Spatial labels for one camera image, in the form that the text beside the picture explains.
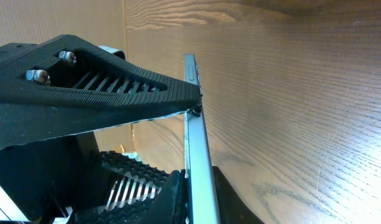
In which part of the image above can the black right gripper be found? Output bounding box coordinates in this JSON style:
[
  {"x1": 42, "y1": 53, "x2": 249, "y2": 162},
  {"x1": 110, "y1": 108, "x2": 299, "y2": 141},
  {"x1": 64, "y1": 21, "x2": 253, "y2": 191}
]
[{"x1": 0, "y1": 133, "x2": 116, "y2": 222}]

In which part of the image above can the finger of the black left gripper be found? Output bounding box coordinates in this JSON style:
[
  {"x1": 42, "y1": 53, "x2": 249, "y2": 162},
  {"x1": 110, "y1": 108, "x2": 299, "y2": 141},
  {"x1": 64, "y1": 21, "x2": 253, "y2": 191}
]
[
  {"x1": 68, "y1": 151, "x2": 187, "y2": 224},
  {"x1": 212, "y1": 166, "x2": 264, "y2": 224}
]

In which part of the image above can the Galaxy S25 smartphone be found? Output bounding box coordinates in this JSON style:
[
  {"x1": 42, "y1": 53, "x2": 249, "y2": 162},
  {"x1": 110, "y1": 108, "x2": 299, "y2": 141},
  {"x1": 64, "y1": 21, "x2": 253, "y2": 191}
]
[{"x1": 182, "y1": 53, "x2": 222, "y2": 224}]

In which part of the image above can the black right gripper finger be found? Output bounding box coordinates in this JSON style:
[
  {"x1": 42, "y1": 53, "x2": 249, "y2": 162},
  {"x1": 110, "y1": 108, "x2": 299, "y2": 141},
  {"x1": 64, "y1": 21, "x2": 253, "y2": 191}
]
[{"x1": 0, "y1": 34, "x2": 201, "y2": 150}]

